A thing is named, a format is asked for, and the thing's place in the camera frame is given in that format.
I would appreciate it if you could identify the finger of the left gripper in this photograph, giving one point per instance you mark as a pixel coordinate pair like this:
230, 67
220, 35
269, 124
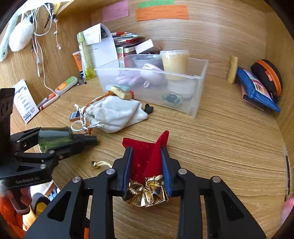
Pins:
26, 139
80, 141

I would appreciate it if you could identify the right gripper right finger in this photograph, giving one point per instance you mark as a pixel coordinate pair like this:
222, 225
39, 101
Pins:
207, 206

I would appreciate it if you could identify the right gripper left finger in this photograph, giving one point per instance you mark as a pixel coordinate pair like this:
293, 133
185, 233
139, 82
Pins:
85, 204

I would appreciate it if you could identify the green glass bottle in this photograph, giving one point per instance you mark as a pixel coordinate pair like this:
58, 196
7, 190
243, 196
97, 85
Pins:
51, 137

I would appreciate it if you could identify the red gold drawstring pouch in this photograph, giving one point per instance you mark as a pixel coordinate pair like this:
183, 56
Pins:
146, 183

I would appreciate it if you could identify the cream plastic cup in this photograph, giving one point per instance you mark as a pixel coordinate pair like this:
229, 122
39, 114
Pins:
175, 62

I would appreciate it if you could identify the left hand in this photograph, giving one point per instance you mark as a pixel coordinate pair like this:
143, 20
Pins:
24, 197

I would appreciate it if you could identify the right hand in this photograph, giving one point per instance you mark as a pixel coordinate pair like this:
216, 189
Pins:
287, 207

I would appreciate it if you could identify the white printed card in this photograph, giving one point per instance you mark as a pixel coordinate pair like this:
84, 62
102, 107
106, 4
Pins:
24, 102

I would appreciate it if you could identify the small blue box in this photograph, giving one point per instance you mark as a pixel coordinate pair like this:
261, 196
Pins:
74, 116

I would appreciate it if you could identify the yellow green spray bottle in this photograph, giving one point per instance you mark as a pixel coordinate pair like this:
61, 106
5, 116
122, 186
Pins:
88, 69

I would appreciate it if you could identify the beige rectangular eraser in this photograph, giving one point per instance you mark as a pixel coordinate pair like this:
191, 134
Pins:
120, 93

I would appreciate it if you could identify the orange tube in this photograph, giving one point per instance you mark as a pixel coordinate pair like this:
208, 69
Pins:
78, 61

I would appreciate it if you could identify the white fluffy plush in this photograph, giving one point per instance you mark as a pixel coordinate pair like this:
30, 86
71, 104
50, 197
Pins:
21, 35

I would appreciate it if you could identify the black heart clip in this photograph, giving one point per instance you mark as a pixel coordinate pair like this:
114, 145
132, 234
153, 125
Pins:
148, 109

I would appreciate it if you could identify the large white paper sheet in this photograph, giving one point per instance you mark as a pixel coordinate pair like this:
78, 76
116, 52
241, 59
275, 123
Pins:
104, 53

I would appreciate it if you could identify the folded handwritten paper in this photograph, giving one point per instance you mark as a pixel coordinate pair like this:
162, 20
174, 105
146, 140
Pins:
92, 35

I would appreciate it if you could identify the fruit pattern sticker card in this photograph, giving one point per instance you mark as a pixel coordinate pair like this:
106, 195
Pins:
119, 56

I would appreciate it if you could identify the blue zipper pencil pouch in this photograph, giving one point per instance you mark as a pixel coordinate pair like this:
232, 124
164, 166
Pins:
255, 90

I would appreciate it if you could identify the small clear bowl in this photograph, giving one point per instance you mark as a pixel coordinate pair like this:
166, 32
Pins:
140, 60

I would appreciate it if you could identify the white round lid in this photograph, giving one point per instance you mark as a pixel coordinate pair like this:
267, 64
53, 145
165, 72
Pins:
186, 88

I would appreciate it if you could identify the stack of booklets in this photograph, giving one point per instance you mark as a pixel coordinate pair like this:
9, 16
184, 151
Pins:
125, 42

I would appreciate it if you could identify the clear plastic storage bin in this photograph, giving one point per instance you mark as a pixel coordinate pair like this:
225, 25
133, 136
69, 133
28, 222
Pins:
129, 78

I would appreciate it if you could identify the black orange round case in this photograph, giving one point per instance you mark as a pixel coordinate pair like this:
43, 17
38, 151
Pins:
267, 73

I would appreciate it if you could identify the small yellow sunscreen bottle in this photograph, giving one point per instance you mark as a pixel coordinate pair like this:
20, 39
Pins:
232, 70

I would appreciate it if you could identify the pink sticky note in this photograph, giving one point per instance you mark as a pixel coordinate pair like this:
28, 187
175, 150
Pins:
115, 11

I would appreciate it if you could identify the green sticky note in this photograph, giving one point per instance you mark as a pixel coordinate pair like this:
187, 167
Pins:
147, 4

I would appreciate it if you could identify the orange sticky note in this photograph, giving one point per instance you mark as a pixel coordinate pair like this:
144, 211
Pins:
162, 12

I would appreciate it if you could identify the white drawstring cloth pouch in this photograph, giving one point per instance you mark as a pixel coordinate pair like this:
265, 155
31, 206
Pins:
110, 114

